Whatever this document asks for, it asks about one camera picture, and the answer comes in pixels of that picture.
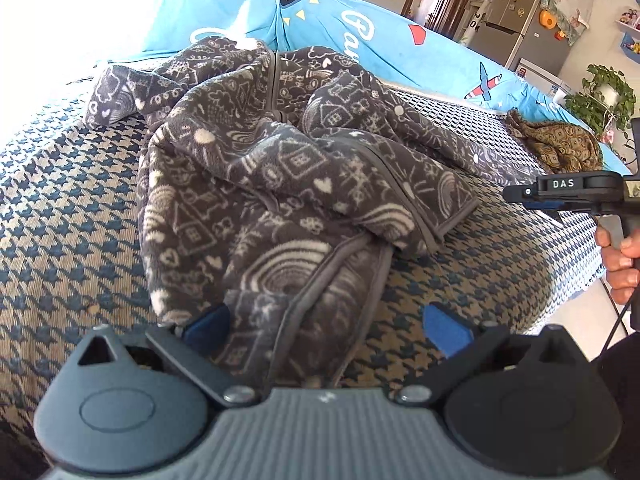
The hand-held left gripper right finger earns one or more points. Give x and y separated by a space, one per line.
445 332

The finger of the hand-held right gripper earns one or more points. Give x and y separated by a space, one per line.
522 192

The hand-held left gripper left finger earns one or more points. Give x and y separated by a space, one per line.
205 330

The grey patterned fleece jacket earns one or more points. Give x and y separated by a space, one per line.
250 185

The person's right hand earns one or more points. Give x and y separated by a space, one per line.
625 270

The brown patterned cloth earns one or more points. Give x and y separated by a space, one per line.
555 142

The green potted plant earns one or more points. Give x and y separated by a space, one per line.
582 105

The houndstooth sofa mat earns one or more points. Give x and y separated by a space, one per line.
75 210

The silver refrigerator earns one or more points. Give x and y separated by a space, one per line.
510 15

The person's dark clothing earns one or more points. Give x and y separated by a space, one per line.
625 410

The wooden door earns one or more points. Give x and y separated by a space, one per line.
442 0

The blue sofa cushion plane print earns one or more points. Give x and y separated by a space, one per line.
215 10

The blue wall shelf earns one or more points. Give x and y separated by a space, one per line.
631 40

